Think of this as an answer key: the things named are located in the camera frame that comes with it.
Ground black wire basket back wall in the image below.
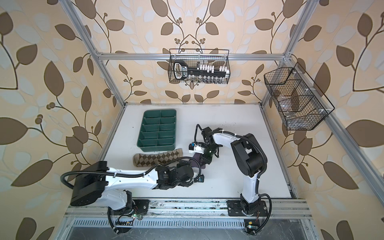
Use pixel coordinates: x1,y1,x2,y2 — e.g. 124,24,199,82
168,48,231,85

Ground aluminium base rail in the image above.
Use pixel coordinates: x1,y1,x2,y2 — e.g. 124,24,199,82
65,199,313,229

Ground beige brown argyle sock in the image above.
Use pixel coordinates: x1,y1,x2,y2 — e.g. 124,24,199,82
133,149,183,167

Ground black white tool in basket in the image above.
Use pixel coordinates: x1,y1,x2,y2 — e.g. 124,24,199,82
171,60,231,80

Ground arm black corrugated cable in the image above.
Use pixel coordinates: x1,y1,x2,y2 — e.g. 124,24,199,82
60,156,202,190
194,123,273,232

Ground purple sock with yellow cuff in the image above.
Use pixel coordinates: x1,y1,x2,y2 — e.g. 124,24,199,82
190,153,209,170

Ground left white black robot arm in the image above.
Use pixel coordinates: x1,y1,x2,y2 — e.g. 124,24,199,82
61,157,202,211

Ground black wire basket right wall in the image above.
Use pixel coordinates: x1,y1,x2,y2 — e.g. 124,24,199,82
264,63,335,131

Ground black wire basket wall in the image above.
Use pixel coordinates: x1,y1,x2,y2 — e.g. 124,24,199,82
264,63,335,131
168,48,231,85

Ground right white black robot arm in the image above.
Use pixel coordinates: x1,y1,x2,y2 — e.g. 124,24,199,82
189,124,268,216

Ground green plastic divided tray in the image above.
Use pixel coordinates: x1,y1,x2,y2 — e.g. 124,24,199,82
137,109,177,153

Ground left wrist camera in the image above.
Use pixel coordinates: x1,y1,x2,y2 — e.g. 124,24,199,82
195,175,205,183

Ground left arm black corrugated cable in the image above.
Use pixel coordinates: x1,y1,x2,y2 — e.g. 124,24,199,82
60,156,202,190

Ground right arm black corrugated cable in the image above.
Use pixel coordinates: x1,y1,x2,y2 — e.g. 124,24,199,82
194,123,273,232

